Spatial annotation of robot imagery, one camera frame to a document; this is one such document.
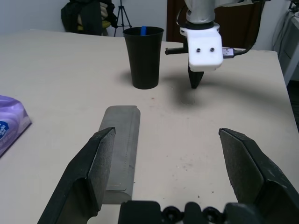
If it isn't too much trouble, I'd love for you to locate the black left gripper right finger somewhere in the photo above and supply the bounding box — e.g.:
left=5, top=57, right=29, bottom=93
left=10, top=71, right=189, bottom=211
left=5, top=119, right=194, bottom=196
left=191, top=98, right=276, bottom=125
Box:
left=218, top=127, right=299, bottom=224

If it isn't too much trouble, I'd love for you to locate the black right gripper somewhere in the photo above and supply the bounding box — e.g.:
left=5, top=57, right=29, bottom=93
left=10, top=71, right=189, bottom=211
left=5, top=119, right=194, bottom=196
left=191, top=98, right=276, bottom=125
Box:
left=165, top=47, right=205, bottom=89

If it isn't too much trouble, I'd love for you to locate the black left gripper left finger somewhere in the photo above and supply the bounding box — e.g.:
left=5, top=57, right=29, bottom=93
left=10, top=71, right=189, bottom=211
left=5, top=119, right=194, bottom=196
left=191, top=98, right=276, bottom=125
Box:
left=37, top=126, right=117, bottom=224

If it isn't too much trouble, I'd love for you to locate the grey glasses case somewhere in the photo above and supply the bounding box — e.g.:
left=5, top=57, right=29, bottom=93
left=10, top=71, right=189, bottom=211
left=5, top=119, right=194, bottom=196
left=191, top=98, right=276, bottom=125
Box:
left=98, top=105, right=142, bottom=205

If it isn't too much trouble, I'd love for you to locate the black cup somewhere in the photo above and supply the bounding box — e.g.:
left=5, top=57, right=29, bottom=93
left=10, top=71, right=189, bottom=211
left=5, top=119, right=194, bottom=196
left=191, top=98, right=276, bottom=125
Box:
left=122, top=26, right=165, bottom=90

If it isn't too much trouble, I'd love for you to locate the purple tissue pack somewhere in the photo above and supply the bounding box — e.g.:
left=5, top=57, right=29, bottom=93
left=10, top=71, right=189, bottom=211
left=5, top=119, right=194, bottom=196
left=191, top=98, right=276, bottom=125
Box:
left=0, top=95, right=33, bottom=158

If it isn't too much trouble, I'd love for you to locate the black tripod stand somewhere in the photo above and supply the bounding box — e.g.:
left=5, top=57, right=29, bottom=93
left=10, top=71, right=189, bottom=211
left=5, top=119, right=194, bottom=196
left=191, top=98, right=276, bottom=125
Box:
left=114, top=0, right=133, bottom=37

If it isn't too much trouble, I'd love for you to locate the wooden stool yellow-green seat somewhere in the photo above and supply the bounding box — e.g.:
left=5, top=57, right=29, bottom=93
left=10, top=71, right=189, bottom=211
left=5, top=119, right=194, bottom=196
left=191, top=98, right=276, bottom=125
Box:
left=77, top=20, right=112, bottom=37

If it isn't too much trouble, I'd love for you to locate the white grey desk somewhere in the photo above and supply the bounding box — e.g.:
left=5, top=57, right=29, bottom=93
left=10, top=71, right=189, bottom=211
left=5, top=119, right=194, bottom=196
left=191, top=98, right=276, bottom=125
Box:
left=272, top=0, right=299, bottom=87

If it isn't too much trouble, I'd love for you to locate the black jacket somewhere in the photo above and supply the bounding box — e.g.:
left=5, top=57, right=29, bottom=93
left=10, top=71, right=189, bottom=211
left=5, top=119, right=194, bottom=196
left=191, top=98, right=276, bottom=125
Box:
left=61, top=0, right=117, bottom=36

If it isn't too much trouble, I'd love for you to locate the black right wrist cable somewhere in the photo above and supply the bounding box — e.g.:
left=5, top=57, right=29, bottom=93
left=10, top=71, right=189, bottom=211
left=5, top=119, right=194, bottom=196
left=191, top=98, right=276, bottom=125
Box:
left=176, top=0, right=266, bottom=59

